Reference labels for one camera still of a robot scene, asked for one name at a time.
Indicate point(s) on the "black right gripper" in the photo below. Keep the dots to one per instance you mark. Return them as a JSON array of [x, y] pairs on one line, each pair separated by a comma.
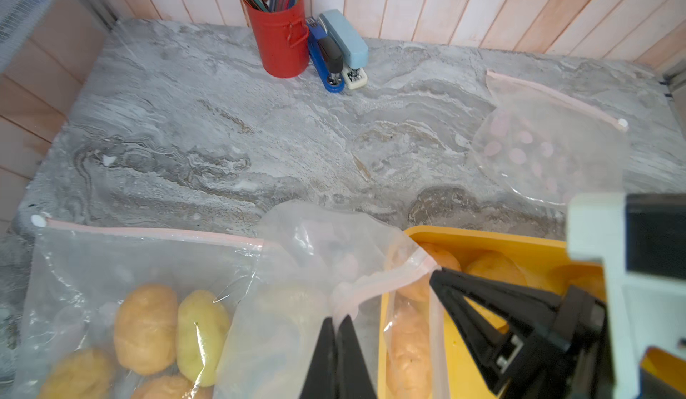
[[558, 346]]

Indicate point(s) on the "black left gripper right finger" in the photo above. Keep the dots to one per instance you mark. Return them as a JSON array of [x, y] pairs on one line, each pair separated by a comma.
[[353, 380]]

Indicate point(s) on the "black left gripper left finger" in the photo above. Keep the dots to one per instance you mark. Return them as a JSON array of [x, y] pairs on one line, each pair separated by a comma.
[[321, 380]]

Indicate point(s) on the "bagged potato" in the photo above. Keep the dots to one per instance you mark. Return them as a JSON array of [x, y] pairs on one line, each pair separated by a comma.
[[86, 373], [171, 387]]

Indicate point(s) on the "clear zipper bag pink zip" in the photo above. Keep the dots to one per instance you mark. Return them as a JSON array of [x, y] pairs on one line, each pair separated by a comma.
[[81, 275]]

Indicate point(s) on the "yellow plastic tray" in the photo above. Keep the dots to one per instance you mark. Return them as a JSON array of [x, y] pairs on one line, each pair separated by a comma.
[[545, 265]]

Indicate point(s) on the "light blue stapler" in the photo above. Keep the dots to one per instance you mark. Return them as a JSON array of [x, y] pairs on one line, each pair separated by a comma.
[[353, 48]]

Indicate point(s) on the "red metal pencil bucket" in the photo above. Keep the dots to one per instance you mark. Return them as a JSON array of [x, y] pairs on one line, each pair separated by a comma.
[[281, 40]]

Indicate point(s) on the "white wire mesh shelf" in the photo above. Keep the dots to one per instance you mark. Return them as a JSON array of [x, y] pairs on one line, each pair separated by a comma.
[[18, 19]]

